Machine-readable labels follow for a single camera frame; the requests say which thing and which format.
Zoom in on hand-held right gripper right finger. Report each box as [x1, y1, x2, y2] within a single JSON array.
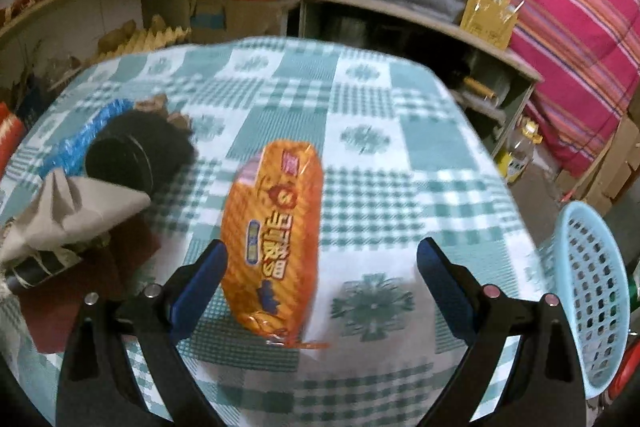
[[416, 237, 587, 427]]

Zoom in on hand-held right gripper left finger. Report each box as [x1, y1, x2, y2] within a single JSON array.
[[55, 238, 231, 427]]

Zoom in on orange snack packet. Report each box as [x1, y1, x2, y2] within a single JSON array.
[[220, 139, 331, 350]]

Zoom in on light blue plastic basket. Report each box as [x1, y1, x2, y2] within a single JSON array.
[[537, 201, 632, 400]]

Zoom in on green checked tablecloth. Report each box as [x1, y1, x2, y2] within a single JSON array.
[[0, 36, 566, 427]]

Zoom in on yellow oil bottle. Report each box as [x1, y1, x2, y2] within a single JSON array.
[[500, 127, 538, 185]]

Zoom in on black round container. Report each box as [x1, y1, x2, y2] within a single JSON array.
[[84, 111, 197, 198]]

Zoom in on blue plastic bag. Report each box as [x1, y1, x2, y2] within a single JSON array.
[[37, 98, 133, 178]]

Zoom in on low wooden cabinet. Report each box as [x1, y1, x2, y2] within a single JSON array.
[[285, 0, 545, 158]]

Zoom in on stacked cardboard boxes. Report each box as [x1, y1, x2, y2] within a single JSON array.
[[555, 112, 640, 218]]

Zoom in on red packet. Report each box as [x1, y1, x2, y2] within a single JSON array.
[[0, 102, 26, 172]]

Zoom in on yellow corrugated foam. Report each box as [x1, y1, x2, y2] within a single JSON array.
[[97, 27, 193, 60]]

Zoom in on brown potato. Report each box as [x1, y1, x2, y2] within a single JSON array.
[[97, 19, 138, 52]]

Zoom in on yellow box with sticks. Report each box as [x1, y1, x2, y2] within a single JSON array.
[[459, 0, 526, 50]]

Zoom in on cardboard box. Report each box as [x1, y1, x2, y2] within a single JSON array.
[[190, 0, 286, 45]]

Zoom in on pink striped blanket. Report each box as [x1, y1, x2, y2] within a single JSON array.
[[405, 0, 640, 178]]

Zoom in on wooden-handled tool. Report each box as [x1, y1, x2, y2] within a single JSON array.
[[462, 77, 498, 100]]

